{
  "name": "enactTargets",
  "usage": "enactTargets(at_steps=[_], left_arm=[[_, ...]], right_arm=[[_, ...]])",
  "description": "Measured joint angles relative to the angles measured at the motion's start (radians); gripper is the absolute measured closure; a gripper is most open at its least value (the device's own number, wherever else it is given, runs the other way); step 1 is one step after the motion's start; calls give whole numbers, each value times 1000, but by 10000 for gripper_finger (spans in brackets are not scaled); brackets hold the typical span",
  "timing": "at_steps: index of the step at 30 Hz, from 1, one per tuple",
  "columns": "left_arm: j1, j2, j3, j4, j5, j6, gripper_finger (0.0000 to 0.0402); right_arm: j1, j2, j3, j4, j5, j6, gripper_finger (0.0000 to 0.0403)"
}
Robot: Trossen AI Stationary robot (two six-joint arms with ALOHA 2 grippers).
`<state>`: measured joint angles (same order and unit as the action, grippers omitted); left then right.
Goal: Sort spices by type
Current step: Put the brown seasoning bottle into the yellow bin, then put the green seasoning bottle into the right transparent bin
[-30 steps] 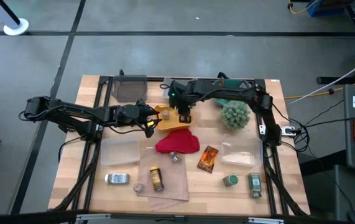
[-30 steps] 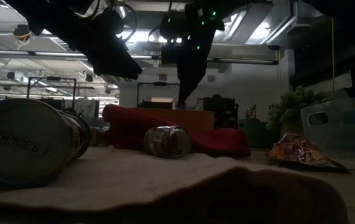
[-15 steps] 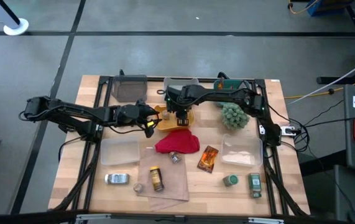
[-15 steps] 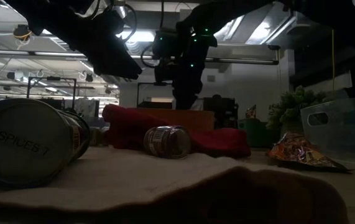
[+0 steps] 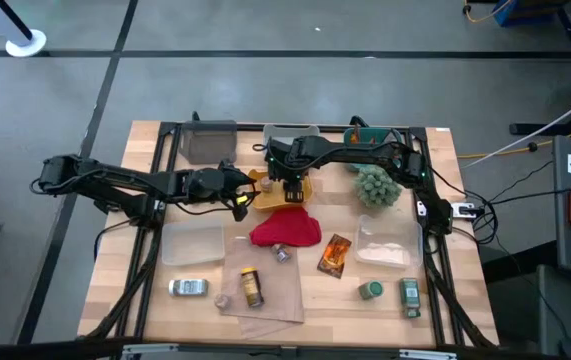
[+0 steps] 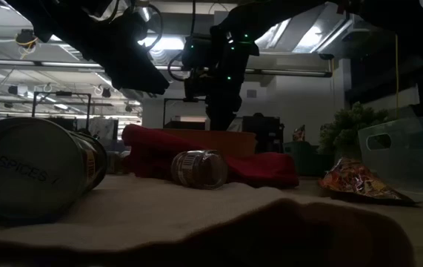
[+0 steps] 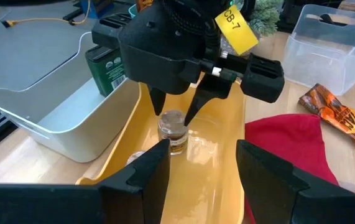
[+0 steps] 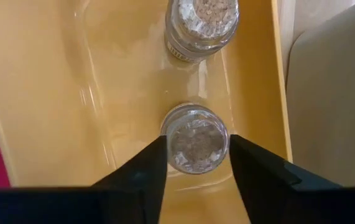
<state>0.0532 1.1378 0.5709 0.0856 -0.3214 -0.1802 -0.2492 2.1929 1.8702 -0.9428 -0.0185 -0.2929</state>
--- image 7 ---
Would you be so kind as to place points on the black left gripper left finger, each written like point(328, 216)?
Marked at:
point(133, 199)

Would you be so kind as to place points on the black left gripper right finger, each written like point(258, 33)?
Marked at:
point(273, 193)

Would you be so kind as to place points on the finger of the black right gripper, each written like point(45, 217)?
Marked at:
point(200, 99)
point(158, 99)

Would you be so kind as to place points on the small cork-lid spice jar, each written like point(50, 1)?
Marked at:
point(135, 157)
point(172, 130)

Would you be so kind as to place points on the orange spice packet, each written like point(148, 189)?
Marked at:
point(335, 115)
point(144, 3)

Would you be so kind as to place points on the green spice tin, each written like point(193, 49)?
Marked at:
point(107, 70)

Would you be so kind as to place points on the red cloth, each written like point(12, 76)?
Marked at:
point(283, 146)

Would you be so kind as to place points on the blue box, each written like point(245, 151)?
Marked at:
point(98, 7)

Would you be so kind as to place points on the yellow plastic bin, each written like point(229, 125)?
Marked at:
point(202, 174)

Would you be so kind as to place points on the yellow tag marked CB-7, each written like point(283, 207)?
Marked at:
point(236, 29)

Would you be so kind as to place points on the light grey plastic bin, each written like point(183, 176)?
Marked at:
point(56, 102)

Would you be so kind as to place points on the clear plastic bin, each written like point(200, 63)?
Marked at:
point(329, 62)

